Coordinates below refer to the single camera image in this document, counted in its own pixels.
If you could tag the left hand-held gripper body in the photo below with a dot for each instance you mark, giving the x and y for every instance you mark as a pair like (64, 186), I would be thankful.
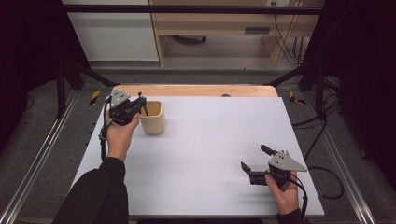
(123, 112)

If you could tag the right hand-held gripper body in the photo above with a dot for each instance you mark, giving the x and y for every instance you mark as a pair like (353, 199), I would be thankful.
(281, 165)

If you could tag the beige wooden pen holder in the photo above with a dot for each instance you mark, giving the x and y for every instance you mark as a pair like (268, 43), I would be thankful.
(154, 123)

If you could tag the person's left hand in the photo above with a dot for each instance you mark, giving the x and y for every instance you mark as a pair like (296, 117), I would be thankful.
(120, 140)

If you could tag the person's right hand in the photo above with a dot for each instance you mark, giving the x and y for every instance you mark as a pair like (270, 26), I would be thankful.
(286, 196)

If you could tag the yellow black hazard tape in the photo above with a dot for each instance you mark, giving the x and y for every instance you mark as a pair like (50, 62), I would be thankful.
(294, 98)
(95, 97)

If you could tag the white table board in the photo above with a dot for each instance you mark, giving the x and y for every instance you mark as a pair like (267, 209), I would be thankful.
(202, 174)

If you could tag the black metal stand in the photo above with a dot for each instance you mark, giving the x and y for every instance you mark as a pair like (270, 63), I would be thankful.
(320, 90)
(61, 90)

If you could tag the white cabinet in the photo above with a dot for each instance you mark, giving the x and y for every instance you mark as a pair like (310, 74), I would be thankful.
(113, 37)

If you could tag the light wooden desk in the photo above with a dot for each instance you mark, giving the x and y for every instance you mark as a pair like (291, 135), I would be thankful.
(218, 21)

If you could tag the black curtain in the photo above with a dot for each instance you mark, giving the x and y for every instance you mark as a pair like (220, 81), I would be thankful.
(28, 46)
(364, 62)

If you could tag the grey desk label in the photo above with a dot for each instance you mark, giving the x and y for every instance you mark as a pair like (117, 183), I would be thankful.
(257, 30)

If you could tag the aluminium floor rail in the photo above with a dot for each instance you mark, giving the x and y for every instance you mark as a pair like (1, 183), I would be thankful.
(37, 158)
(345, 174)

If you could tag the black frame crossbar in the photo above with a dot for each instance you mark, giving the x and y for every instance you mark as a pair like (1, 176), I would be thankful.
(186, 9)

